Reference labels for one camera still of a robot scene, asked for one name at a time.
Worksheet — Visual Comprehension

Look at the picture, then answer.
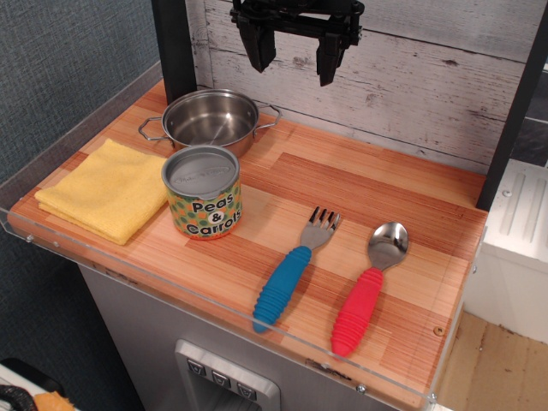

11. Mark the black vertical post left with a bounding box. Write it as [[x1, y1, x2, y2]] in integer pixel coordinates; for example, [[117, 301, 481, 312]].
[[152, 0, 197, 104]]

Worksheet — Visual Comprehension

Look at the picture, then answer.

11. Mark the black vertical post right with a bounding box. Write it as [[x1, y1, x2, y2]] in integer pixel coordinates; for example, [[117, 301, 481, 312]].
[[476, 6, 547, 211]]

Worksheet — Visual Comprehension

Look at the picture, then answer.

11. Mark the black and orange object corner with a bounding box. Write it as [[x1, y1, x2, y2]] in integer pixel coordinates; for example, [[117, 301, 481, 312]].
[[1, 358, 77, 410]]

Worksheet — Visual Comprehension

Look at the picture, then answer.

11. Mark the black vertical post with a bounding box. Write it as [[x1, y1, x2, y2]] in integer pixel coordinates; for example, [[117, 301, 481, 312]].
[[476, 6, 547, 211], [152, 0, 197, 104]]

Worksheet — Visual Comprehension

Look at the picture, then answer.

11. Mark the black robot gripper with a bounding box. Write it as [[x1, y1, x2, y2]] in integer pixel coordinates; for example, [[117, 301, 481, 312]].
[[230, 1, 365, 86]]

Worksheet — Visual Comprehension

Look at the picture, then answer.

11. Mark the folded yellow cloth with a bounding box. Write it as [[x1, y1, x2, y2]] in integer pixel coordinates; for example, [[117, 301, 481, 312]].
[[35, 139, 167, 246]]

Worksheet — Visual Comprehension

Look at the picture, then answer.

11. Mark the clear acrylic counter guard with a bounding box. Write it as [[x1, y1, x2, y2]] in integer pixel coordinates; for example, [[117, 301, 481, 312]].
[[1, 55, 488, 408]]

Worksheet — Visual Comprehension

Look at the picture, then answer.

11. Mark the red handled metal spoon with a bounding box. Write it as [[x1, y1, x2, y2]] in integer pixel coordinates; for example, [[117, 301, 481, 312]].
[[331, 222, 408, 357]]

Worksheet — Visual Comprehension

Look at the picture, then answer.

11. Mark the stainless steel pot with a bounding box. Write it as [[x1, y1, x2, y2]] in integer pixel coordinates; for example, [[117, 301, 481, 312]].
[[139, 89, 282, 158]]

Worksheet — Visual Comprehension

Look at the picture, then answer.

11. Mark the blue handled metal fork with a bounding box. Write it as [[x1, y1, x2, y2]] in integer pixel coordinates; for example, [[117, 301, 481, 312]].
[[253, 206, 341, 333]]

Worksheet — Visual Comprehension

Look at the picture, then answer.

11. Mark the white appliance at right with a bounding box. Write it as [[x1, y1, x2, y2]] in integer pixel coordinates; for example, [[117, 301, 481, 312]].
[[463, 160, 547, 343]]

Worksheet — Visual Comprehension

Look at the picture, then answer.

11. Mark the grey cabinet with dispenser panel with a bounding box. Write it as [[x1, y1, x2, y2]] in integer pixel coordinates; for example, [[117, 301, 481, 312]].
[[78, 263, 386, 411]]

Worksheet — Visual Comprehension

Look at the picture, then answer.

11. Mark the peas and carrots toy can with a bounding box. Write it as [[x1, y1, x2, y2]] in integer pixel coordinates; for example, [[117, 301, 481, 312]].
[[162, 146, 242, 241]]

